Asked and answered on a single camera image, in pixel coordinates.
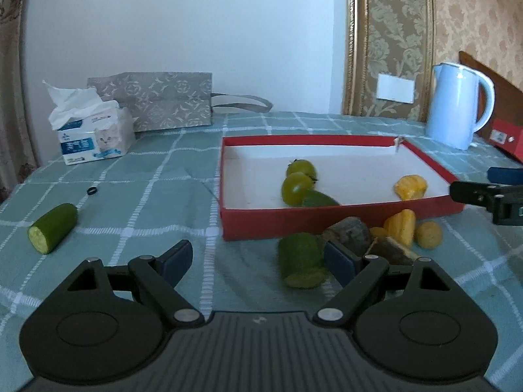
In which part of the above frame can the small round brown fruit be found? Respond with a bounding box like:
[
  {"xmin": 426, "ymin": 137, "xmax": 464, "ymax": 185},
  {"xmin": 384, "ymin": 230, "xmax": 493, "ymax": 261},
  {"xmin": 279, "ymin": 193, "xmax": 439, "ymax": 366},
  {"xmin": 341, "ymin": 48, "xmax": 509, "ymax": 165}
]
[{"xmin": 414, "ymin": 220, "xmax": 442, "ymax": 250}]

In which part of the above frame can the yellow fruit piece outside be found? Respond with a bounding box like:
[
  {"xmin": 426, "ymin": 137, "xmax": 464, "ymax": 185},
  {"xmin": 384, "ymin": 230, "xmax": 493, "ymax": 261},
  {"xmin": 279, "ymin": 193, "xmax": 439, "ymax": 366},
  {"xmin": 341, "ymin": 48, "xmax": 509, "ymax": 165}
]
[{"xmin": 384, "ymin": 209, "xmax": 416, "ymax": 248}]

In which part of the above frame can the cat print tissue box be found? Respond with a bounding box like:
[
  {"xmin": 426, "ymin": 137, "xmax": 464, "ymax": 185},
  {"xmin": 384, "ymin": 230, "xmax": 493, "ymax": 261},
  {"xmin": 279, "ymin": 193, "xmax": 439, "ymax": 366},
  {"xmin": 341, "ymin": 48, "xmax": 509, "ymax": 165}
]
[{"xmin": 45, "ymin": 84, "xmax": 136, "ymax": 166}]

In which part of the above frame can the white wall switch plate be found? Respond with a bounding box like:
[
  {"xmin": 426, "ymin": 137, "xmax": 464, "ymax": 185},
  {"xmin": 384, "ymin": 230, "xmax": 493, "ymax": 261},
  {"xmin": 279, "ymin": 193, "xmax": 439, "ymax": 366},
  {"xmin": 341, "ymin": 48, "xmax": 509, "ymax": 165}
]
[{"xmin": 376, "ymin": 73, "xmax": 415, "ymax": 104}]

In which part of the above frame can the patterned beige curtain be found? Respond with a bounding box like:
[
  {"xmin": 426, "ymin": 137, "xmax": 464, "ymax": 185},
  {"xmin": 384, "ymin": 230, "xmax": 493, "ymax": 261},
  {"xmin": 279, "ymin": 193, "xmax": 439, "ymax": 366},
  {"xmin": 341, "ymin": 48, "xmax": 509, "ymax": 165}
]
[{"xmin": 1, "ymin": 0, "xmax": 37, "ymax": 201}]

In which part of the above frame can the cucumber piece on cloth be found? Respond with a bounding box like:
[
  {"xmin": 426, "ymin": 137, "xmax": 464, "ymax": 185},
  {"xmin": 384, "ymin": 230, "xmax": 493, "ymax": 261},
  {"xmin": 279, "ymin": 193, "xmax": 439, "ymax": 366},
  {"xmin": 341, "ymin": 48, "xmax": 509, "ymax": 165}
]
[{"xmin": 27, "ymin": 203, "xmax": 78, "ymax": 255}]

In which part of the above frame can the red shallow cardboard box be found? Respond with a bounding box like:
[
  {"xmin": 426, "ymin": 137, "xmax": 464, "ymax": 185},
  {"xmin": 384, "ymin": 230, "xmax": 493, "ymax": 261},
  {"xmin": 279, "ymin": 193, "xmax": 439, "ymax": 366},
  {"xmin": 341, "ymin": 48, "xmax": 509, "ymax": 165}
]
[{"xmin": 219, "ymin": 135, "xmax": 464, "ymax": 241}]

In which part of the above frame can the round green lime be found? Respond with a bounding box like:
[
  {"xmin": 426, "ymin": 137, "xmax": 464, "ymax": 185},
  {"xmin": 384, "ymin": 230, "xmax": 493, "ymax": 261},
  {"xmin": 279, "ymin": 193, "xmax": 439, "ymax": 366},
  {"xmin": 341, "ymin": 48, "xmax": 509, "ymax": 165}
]
[
  {"xmin": 285, "ymin": 159, "xmax": 317, "ymax": 181},
  {"xmin": 281, "ymin": 172, "xmax": 315, "ymax": 206}
]

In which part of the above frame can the green checked tablecloth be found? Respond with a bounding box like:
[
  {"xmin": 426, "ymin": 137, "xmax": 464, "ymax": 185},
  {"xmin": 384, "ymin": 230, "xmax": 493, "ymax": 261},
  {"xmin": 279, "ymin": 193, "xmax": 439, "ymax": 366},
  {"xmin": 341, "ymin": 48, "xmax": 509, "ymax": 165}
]
[{"xmin": 1, "ymin": 112, "xmax": 515, "ymax": 391}]

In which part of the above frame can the green mango wedge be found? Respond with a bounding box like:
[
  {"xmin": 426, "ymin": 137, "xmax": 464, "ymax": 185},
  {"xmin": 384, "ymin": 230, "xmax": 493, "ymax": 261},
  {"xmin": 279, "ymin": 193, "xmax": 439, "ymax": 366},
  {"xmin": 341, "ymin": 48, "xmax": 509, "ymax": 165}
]
[{"xmin": 301, "ymin": 189, "xmax": 340, "ymax": 208}]

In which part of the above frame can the yellow fruit piece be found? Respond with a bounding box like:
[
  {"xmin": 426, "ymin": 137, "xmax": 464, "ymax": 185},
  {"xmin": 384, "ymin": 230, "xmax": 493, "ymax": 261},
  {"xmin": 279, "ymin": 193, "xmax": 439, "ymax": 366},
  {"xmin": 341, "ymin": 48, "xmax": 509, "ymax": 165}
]
[{"xmin": 394, "ymin": 174, "xmax": 428, "ymax": 201}]

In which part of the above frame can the short cut cucumber piece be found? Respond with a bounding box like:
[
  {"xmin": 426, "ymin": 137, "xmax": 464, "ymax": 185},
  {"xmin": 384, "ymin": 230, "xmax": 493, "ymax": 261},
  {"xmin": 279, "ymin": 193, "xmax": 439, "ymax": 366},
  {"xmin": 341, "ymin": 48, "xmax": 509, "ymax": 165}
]
[{"xmin": 278, "ymin": 233, "xmax": 327, "ymax": 289}]

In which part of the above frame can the grey patterned gift bag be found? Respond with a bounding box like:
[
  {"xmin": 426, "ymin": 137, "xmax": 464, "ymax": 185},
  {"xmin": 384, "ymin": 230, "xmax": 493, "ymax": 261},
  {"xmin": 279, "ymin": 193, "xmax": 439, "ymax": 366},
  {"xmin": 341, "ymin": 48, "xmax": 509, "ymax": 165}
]
[{"xmin": 87, "ymin": 72, "xmax": 273, "ymax": 132}]

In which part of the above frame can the red packet box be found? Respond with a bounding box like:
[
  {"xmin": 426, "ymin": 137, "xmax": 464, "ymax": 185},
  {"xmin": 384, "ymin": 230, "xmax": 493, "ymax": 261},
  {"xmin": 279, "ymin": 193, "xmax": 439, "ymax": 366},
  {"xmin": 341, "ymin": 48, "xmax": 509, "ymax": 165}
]
[{"xmin": 488, "ymin": 118, "xmax": 523, "ymax": 162}]

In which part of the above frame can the light blue electric kettle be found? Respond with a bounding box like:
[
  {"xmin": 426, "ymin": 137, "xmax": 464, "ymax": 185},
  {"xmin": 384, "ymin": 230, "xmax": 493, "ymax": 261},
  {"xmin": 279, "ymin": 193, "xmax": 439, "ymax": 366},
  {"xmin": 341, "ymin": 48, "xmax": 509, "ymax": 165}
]
[{"xmin": 426, "ymin": 62, "xmax": 496, "ymax": 151}]

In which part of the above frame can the gold framed wall panel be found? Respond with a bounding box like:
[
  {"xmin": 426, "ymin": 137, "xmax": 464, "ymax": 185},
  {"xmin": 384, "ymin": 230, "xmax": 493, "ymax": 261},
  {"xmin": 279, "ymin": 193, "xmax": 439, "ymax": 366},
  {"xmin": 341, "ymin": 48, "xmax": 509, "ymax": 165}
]
[{"xmin": 342, "ymin": 0, "xmax": 523, "ymax": 123}]

